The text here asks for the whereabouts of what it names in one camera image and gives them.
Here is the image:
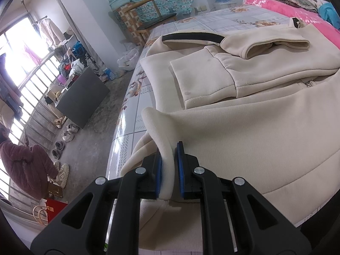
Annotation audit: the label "pink floral blanket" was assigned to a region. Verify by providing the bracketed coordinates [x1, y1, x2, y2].
[244, 0, 340, 32]

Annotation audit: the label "white plastic bag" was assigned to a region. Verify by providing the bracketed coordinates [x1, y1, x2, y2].
[117, 48, 142, 71]

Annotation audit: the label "dark grey cabinet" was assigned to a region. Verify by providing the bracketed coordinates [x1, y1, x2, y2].
[45, 66, 111, 129]

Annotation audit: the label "teal plastic basin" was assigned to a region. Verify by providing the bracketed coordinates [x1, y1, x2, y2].
[109, 0, 131, 10]

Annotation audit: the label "maroon fluffy garment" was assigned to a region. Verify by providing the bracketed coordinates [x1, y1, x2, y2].
[0, 127, 59, 200]

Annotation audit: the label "wooden armchair dark seat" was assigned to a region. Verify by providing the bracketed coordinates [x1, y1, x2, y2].
[125, 0, 178, 45]

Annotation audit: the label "white water dispenser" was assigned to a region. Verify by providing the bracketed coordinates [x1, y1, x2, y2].
[215, 0, 237, 10]

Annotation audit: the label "blue printed blanket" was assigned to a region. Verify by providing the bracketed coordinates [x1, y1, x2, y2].
[317, 1, 340, 31]

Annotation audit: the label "red gift bag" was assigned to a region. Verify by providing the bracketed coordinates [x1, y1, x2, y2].
[44, 198, 68, 224]

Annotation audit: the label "metal window railing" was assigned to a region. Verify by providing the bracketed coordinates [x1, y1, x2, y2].
[0, 50, 67, 210]

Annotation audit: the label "blue and white packet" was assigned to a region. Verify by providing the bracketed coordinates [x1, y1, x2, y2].
[102, 68, 116, 81]

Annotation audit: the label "hanging pink garment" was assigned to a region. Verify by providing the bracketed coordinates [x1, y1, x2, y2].
[23, 41, 44, 65]

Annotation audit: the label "cream zip jacket black stripes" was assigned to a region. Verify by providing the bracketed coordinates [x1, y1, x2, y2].
[119, 17, 340, 251]

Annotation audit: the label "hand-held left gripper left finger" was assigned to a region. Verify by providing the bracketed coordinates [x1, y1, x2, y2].
[30, 153, 163, 255]

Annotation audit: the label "small brown box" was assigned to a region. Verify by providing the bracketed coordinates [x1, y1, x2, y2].
[46, 183, 64, 197]

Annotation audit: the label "hanging cream coat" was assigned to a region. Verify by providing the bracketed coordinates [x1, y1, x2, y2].
[38, 18, 63, 47]

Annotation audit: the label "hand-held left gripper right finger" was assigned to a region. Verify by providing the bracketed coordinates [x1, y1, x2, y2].
[175, 141, 311, 255]

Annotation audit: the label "row of shoes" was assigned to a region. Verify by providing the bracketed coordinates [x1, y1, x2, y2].
[48, 115, 80, 186]

